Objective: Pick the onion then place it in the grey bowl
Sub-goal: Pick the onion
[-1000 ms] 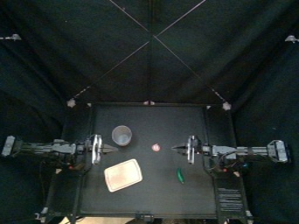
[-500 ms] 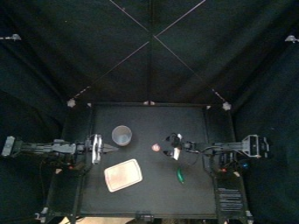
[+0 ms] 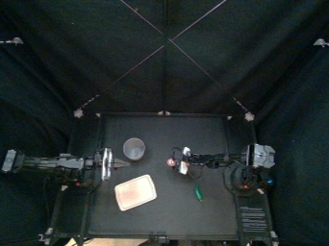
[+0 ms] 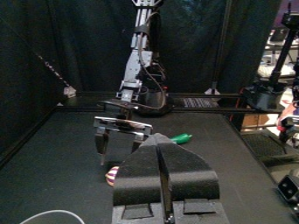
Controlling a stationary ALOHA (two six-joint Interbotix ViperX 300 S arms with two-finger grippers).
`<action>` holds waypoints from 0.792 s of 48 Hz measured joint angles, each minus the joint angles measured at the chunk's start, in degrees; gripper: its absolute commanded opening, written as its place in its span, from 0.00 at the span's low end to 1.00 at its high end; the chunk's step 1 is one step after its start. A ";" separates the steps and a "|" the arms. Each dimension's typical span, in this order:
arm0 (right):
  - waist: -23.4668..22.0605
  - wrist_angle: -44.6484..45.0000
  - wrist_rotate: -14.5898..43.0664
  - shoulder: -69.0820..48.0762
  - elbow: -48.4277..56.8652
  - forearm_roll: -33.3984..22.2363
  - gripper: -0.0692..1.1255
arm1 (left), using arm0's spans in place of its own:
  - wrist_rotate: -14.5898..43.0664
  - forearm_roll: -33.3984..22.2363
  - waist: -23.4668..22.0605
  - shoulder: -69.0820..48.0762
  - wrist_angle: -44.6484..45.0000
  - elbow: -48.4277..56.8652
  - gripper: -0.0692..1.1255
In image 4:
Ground brown cardboard box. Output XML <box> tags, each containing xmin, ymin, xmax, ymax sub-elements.
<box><xmin>240</xmin><ymin>113</ymin><xmax>275</xmax><ymax>130</ymax></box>

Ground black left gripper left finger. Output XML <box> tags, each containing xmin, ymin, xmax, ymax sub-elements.
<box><xmin>112</xmin><ymin>132</ymin><xmax>164</xmax><ymax>207</ymax></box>

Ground black cloth curtain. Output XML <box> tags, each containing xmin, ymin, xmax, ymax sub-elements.
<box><xmin>0</xmin><ymin>0</ymin><xmax>285</xmax><ymax>97</ymax></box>

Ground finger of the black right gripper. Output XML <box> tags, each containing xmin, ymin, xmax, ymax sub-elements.
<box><xmin>130</xmin><ymin>134</ymin><xmax>146</xmax><ymax>154</ymax></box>
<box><xmin>95</xmin><ymin>127</ymin><xmax>111</xmax><ymax>166</ymax></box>

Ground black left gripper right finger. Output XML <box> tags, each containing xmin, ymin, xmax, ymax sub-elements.
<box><xmin>155</xmin><ymin>132</ymin><xmax>222</xmax><ymax>203</ymax></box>

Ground black camera box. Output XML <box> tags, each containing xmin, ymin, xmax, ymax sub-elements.
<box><xmin>275</xmin><ymin>171</ymin><xmax>299</xmax><ymax>206</ymax></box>

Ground black frame pole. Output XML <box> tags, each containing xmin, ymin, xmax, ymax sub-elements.
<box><xmin>211</xmin><ymin>0</ymin><xmax>234</xmax><ymax>92</ymax></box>

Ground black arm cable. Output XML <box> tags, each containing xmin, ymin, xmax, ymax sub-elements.
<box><xmin>136</xmin><ymin>11</ymin><xmax>170</xmax><ymax>111</ymax></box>

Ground purple white striped toy onion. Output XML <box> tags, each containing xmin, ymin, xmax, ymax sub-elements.
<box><xmin>104</xmin><ymin>165</ymin><xmax>120</xmax><ymax>187</ymax></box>

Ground white cable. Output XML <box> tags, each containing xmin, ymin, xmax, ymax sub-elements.
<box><xmin>19</xmin><ymin>208</ymin><xmax>87</xmax><ymax>224</ymax></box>

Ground green toy vegetable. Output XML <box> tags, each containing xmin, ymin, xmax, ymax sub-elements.
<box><xmin>170</xmin><ymin>132</ymin><xmax>194</xmax><ymax>145</ymax></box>

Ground white clip tag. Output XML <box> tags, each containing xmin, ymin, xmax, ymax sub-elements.
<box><xmin>63</xmin><ymin>85</ymin><xmax>78</xmax><ymax>99</ymax></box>
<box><xmin>203</xmin><ymin>87</ymin><xmax>222</xmax><ymax>96</ymax></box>

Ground black mesh pad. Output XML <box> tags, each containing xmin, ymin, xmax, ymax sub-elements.
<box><xmin>239</xmin><ymin>131</ymin><xmax>290</xmax><ymax>160</ymax></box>

